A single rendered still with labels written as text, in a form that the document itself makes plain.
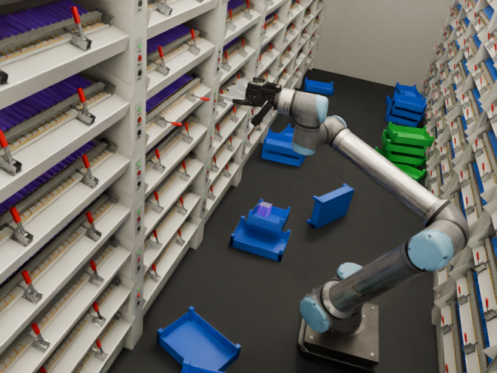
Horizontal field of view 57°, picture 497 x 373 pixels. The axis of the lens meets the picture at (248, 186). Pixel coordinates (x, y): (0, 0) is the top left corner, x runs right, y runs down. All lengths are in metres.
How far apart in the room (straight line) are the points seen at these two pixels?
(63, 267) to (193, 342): 0.91
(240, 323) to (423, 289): 1.05
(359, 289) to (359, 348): 0.46
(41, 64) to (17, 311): 0.60
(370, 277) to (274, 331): 0.72
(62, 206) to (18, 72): 0.39
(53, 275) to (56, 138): 0.39
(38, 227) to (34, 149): 0.20
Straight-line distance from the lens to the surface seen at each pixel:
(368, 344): 2.12
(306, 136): 1.61
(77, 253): 1.40
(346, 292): 1.74
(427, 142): 3.70
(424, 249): 1.46
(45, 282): 1.33
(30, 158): 1.09
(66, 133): 1.19
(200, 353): 2.08
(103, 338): 1.90
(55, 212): 1.24
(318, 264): 2.59
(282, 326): 2.24
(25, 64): 1.05
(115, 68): 1.36
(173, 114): 1.75
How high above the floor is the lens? 1.68
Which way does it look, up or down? 33 degrees down
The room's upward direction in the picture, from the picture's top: 9 degrees clockwise
